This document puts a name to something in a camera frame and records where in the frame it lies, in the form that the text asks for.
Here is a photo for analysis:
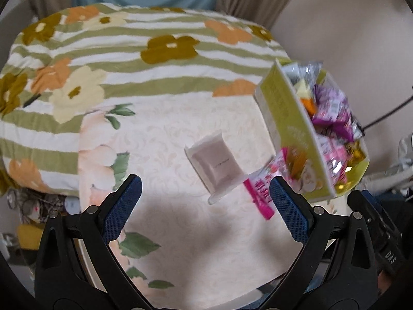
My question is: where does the white tube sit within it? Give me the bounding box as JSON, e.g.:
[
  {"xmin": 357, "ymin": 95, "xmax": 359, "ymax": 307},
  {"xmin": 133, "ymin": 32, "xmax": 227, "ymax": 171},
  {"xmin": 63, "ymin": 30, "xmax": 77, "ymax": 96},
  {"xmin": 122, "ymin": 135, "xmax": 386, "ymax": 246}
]
[{"xmin": 364, "ymin": 167, "xmax": 413, "ymax": 197}]

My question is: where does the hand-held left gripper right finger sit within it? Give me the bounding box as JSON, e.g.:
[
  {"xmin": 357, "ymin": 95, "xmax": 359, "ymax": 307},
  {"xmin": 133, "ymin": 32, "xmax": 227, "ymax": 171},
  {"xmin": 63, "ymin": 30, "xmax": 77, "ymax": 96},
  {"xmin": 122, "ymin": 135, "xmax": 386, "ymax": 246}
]
[{"xmin": 258, "ymin": 176, "xmax": 378, "ymax": 310}]

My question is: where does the pink red snack packet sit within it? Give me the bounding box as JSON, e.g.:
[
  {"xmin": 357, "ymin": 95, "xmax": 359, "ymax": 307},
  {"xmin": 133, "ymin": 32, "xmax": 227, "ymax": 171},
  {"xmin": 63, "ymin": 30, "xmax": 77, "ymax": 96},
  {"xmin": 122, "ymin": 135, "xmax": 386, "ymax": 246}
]
[{"xmin": 318, "ymin": 135, "xmax": 351, "ymax": 183}]

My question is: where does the white blue snack packet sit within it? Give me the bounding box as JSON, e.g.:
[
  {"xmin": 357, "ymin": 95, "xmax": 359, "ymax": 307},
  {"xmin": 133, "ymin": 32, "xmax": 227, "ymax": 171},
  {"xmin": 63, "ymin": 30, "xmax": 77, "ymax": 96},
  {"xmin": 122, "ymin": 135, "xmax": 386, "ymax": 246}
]
[{"xmin": 281, "ymin": 61, "xmax": 324, "ymax": 84}]

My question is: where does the green bear-print box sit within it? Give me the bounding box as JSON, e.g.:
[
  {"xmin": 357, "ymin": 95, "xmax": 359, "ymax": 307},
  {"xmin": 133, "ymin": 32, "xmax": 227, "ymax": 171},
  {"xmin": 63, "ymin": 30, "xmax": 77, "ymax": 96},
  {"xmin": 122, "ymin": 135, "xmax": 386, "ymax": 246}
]
[{"xmin": 254, "ymin": 59, "xmax": 370, "ymax": 201}]

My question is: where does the pale yellow snack packet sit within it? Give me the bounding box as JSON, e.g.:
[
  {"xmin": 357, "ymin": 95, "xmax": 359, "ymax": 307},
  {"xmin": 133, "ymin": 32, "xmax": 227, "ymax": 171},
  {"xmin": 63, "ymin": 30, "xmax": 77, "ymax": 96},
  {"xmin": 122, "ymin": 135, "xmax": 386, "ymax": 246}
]
[{"xmin": 294, "ymin": 80, "xmax": 316, "ymax": 100}]

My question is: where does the purple snack packet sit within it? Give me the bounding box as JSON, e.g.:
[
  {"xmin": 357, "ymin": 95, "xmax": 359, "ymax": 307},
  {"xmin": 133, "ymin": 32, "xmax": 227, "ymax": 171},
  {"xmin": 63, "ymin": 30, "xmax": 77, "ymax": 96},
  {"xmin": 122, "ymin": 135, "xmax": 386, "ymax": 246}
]
[{"xmin": 312, "ymin": 83, "xmax": 355, "ymax": 121}]

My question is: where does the yellow gold snack packet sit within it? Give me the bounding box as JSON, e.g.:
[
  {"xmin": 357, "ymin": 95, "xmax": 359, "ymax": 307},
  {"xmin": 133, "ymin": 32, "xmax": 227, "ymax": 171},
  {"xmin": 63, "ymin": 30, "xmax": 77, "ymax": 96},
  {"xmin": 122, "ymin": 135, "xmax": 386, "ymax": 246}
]
[{"xmin": 334, "ymin": 138, "xmax": 369, "ymax": 192}]

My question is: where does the small white snack packet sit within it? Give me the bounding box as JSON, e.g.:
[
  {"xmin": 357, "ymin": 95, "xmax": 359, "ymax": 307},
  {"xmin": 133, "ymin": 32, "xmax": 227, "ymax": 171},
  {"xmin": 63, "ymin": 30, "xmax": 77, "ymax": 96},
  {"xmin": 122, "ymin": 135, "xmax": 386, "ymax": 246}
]
[{"xmin": 184, "ymin": 129, "xmax": 250, "ymax": 205}]

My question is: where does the pink white magenta-edged packet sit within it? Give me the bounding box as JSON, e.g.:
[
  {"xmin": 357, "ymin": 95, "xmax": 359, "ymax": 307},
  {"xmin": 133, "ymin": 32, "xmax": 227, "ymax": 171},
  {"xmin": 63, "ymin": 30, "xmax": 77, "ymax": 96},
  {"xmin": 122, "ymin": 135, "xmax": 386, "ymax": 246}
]
[{"xmin": 243, "ymin": 149, "xmax": 286, "ymax": 221}]

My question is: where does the magenta snack packet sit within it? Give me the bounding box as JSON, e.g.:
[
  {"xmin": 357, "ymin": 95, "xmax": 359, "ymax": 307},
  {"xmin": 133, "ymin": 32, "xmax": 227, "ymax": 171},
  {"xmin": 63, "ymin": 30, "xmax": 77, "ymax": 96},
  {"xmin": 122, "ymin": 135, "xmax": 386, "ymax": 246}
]
[{"xmin": 311, "ymin": 116, "xmax": 355, "ymax": 141}]

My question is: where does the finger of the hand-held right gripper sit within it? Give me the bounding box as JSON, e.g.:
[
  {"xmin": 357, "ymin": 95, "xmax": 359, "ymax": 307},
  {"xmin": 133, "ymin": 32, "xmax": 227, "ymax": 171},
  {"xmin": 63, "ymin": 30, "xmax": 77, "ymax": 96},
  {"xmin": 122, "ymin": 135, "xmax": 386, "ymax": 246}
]
[{"xmin": 347, "ymin": 189, "xmax": 392, "ymax": 234}]

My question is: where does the orange snack packet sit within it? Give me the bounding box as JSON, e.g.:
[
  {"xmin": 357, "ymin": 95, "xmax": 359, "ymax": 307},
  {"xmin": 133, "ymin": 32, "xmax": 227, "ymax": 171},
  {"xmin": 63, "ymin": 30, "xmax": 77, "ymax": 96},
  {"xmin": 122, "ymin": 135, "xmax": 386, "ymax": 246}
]
[{"xmin": 301, "ymin": 98, "xmax": 319, "ymax": 114}]

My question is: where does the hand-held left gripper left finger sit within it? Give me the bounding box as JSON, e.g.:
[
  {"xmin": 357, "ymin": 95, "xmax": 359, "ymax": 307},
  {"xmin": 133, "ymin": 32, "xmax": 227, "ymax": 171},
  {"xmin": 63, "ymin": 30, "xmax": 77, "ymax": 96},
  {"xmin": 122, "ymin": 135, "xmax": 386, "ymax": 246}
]
[{"xmin": 34, "ymin": 174, "xmax": 152, "ymax": 310}]

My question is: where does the yellow cloth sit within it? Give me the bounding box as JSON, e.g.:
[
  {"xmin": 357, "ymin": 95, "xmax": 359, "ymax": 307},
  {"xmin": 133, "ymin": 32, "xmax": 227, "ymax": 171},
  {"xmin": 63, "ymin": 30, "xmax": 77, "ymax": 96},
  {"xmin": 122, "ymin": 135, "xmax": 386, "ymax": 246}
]
[{"xmin": 15, "ymin": 223, "xmax": 46, "ymax": 251}]

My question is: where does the floral striped blanket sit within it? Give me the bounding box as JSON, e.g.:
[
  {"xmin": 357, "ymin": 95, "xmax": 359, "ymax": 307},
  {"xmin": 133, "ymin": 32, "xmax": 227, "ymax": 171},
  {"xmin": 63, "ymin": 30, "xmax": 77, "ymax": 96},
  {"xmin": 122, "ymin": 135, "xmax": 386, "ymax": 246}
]
[{"xmin": 0, "ymin": 3, "xmax": 291, "ymax": 198}]

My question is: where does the black cable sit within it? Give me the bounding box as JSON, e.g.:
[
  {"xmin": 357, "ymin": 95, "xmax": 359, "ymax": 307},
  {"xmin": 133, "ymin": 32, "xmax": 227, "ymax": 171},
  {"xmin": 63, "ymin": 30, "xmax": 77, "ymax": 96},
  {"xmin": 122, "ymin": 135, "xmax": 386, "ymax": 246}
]
[{"xmin": 362, "ymin": 86, "xmax": 413, "ymax": 130}]

